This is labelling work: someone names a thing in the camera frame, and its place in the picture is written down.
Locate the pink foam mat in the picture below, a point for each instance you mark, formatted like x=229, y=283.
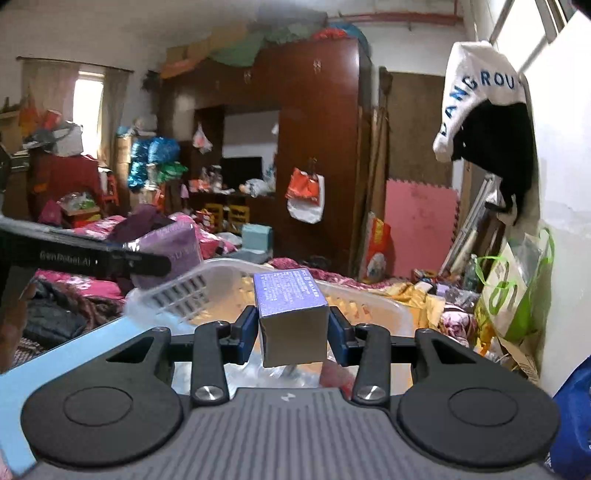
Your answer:
x=420, y=226

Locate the black television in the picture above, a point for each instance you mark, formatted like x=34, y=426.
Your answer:
x=241, y=170

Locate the purple cardboard box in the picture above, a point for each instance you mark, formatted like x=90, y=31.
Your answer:
x=291, y=323

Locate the teal cardboard box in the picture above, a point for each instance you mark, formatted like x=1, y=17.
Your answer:
x=256, y=235

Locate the purple tissue pack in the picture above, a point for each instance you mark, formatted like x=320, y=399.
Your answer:
x=173, y=247

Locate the white and black hanging garment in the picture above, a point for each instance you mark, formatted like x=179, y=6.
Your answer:
x=489, y=115

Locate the green and white shopping bag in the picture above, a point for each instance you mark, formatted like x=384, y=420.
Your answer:
x=512, y=286

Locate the dark wooden wardrobe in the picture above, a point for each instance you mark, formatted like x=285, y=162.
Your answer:
x=318, y=138

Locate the beige curtain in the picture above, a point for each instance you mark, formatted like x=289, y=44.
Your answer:
x=41, y=87

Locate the blue bag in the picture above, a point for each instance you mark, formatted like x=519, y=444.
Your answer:
x=575, y=415

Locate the pink floral blanket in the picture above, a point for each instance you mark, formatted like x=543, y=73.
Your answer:
x=97, y=230

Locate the small white plastic bag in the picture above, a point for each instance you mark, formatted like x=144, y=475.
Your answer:
x=202, y=138

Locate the red and white sack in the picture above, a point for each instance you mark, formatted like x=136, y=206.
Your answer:
x=377, y=251

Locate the orange and white plastic bag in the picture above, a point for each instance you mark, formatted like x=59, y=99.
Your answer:
x=305, y=194

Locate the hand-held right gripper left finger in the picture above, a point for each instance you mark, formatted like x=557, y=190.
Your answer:
x=244, y=334

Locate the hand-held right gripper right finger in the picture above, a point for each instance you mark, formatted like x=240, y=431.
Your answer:
x=339, y=337

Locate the brown wooden board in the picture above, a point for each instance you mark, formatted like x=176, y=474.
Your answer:
x=418, y=124

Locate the clear plastic basket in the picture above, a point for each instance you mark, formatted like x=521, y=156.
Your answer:
x=184, y=290

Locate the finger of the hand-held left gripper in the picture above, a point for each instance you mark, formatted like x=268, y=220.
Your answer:
x=143, y=265

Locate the shiny blue bags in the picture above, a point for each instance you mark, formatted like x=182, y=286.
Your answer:
x=150, y=159

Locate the dark cloth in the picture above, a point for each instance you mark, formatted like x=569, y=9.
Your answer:
x=51, y=314

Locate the yellow floral blanket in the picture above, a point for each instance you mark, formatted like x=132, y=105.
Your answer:
x=415, y=295

